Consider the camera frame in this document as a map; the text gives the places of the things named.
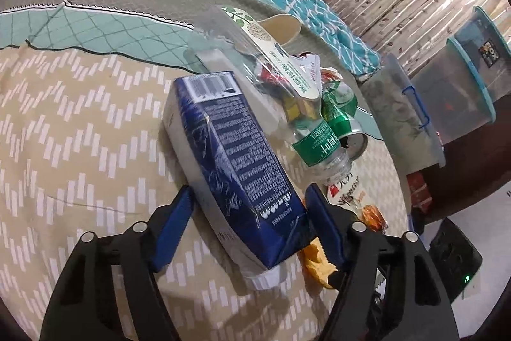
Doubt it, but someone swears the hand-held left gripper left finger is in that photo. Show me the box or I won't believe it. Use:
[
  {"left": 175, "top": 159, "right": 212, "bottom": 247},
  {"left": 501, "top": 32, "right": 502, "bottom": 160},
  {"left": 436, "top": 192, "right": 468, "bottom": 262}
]
[{"left": 40, "top": 184, "right": 195, "bottom": 341}]

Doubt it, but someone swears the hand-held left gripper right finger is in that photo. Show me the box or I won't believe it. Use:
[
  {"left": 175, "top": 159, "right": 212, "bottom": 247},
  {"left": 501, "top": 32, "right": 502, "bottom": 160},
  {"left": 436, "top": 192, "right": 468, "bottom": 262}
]
[{"left": 305, "top": 183, "right": 460, "bottom": 341}]

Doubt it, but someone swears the blue carton box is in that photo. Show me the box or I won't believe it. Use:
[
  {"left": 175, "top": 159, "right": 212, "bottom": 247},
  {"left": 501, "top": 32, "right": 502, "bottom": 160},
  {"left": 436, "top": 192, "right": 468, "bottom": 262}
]
[{"left": 162, "top": 71, "right": 316, "bottom": 290}]

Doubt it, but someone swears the crushed green can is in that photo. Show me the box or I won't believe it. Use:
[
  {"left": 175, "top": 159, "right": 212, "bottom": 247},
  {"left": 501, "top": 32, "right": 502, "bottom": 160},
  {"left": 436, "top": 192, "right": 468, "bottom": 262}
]
[{"left": 321, "top": 81, "right": 368, "bottom": 160}]

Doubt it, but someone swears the red brick-pattern item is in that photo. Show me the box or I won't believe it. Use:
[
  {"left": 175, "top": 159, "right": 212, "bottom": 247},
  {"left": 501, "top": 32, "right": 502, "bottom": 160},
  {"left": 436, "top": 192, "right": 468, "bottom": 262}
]
[{"left": 407, "top": 173, "right": 434, "bottom": 212}]

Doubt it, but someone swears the plastic bottle green label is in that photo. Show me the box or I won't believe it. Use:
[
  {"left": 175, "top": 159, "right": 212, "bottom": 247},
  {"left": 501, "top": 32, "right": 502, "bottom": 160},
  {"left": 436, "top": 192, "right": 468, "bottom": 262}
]
[{"left": 287, "top": 107, "right": 354, "bottom": 186}]

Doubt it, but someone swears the beige zigzag quilt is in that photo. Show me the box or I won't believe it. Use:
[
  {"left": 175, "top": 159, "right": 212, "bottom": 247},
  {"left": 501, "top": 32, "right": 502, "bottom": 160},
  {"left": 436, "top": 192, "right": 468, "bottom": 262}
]
[{"left": 0, "top": 0, "right": 412, "bottom": 341}]

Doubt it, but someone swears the crumpled red white wrapper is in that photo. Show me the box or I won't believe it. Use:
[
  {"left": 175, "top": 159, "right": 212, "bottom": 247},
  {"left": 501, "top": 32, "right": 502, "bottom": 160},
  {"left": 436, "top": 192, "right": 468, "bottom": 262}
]
[{"left": 295, "top": 52, "right": 322, "bottom": 86}]

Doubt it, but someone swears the clear storage bin teal rim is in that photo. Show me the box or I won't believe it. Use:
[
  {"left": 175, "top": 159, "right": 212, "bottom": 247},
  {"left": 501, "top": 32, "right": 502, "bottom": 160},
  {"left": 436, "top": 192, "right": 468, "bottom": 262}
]
[
  {"left": 455, "top": 5, "right": 511, "bottom": 102},
  {"left": 411, "top": 37, "right": 496, "bottom": 146}
]

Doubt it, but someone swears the clear plastic packaging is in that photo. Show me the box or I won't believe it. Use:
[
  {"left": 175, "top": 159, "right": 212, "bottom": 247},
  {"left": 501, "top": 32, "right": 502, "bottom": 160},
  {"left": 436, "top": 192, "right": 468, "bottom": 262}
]
[{"left": 195, "top": 5, "right": 324, "bottom": 134}]

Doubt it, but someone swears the beige paper bowl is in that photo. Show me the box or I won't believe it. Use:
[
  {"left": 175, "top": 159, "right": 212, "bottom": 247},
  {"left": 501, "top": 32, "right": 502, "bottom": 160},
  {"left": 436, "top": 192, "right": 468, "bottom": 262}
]
[{"left": 255, "top": 14, "right": 302, "bottom": 46}]

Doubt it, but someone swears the clear storage bin blue handle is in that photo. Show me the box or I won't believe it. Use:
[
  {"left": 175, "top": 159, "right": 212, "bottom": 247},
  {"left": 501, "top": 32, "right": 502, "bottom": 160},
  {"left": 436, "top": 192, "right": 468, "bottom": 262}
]
[{"left": 361, "top": 53, "right": 446, "bottom": 176}]

